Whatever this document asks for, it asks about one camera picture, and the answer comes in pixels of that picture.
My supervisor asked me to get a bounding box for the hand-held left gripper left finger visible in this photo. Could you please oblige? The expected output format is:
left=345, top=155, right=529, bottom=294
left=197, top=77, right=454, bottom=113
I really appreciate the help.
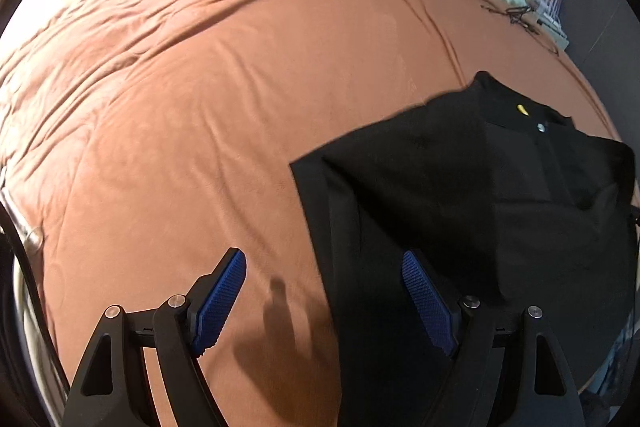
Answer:
left=64, top=247, right=248, bottom=427

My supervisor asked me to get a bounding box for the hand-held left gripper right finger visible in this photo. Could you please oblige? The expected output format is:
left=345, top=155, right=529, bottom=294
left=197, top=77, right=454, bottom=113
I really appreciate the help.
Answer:
left=401, top=249, right=586, bottom=427

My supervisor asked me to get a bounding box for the black jacket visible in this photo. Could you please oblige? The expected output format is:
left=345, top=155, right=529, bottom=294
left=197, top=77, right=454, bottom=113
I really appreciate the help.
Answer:
left=290, top=71, right=640, bottom=427

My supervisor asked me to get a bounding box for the brown blanket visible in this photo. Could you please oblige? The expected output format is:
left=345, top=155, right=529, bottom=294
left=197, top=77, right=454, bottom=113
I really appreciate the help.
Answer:
left=0, top=0, right=626, bottom=427

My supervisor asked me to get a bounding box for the folded grey white garment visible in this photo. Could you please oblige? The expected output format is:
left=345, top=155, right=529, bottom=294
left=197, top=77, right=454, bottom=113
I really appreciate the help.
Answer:
left=0, top=184, right=47, bottom=258

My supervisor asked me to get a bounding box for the white nightstand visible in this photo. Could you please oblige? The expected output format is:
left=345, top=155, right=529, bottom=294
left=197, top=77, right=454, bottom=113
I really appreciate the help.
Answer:
left=527, top=0, right=572, bottom=54

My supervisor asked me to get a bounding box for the thick black gripper cable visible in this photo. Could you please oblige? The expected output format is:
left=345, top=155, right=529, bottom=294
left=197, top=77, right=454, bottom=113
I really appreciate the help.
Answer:
left=0, top=202, right=72, bottom=410

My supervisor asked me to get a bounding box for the thin black cable on bed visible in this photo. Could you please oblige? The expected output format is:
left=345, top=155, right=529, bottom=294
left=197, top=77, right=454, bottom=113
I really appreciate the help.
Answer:
left=479, top=0, right=562, bottom=56

